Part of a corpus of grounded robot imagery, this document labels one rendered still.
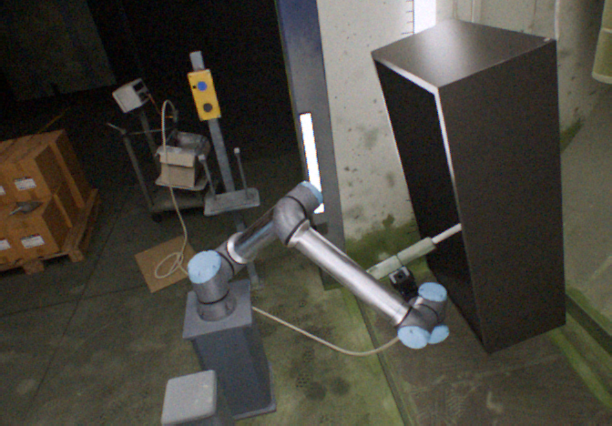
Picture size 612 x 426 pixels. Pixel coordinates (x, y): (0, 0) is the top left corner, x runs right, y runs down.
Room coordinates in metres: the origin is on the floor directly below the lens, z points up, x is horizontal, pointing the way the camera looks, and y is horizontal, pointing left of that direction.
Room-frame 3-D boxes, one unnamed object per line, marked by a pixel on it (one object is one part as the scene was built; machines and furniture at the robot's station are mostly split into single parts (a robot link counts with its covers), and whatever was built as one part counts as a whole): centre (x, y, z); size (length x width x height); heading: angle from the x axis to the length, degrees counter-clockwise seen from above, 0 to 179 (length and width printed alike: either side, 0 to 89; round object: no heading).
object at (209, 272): (1.51, 0.49, 0.83); 0.17 x 0.15 x 0.18; 142
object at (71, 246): (3.59, 2.52, 0.07); 1.20 x 0.80 x 0.14; 12
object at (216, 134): (2.39, 0.46, 0.82); 0.06 x 0.06 x 1.64; 5
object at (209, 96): (2.33, 0.46, 1.42); 0.12 x 0.06 x 0.26; 95
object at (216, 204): (2.23, 0.44, 0.95); 0.26 x 0.15 x 0.32; 95
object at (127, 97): (3.73, 1.21, 0.64); 0.73 x 0.50 x 1.27; 84
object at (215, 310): (1.50, 0.49, 0.69); 0.19 x 0.19 x 0.10
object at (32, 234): (3.21, 2.32, 0.32); 0.38 x 0.29 x 0.36; 12
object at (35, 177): (3.59, 2.38, 0.69); 0.38 x 0.29 x 0.36; 6
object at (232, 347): (1.50, 0.49, 0.32); 0.31 x 0.31 x 0.64; 5
